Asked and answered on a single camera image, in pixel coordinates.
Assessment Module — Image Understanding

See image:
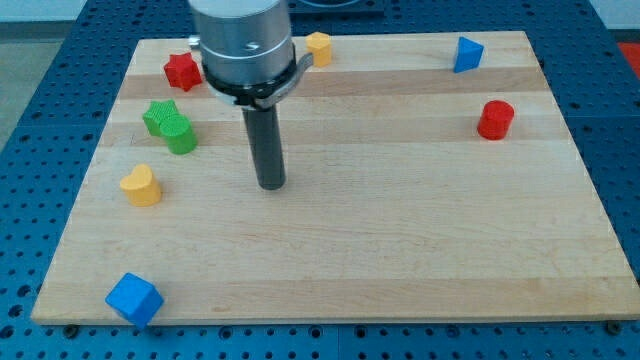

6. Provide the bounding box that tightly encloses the green star block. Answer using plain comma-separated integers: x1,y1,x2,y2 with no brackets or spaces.
142,99,179,137

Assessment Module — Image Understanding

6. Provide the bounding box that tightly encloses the red star block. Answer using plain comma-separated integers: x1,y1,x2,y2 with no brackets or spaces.
163,53,202,92

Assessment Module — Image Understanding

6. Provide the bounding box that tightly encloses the green cylinder block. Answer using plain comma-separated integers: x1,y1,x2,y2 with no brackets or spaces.
160,114,198,155

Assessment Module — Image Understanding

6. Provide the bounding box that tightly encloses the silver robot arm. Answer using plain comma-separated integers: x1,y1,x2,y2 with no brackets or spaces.
189,0,314,110

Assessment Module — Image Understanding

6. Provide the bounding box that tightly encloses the yellow hexagon block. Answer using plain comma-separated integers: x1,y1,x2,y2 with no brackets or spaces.
305,32,332,67

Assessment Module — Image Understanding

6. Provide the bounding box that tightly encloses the red cylinder block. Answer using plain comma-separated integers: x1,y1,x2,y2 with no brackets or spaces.
477,100,515,140

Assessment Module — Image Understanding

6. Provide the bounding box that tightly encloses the yellow heart block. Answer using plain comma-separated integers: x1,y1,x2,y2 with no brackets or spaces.
119,164,162,207

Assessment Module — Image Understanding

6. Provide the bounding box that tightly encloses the blue triangle block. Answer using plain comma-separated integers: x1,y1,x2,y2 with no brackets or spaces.
453,37,485,73

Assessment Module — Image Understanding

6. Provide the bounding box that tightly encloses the wooden board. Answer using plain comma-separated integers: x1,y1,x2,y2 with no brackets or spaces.
32,31,639,325

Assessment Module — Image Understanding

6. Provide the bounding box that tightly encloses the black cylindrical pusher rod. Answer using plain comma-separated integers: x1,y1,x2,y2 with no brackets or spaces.
242,107,286,190

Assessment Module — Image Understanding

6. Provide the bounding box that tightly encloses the blue cube block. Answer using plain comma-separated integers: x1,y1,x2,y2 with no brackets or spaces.
105,273,164,329

